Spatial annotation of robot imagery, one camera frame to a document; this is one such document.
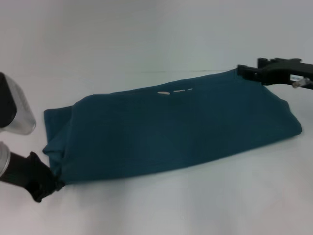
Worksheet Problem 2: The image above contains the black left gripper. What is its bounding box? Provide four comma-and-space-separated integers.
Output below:
0, 151, 66, 203

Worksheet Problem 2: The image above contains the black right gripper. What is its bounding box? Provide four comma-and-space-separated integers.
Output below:
237, 57, 313, 90

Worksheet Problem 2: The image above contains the teal blue shirt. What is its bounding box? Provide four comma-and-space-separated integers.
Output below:
42, 68, 304, 187

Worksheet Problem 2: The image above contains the silver elbow plug grey cable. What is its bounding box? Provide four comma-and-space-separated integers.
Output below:
292, 77, 313, 89

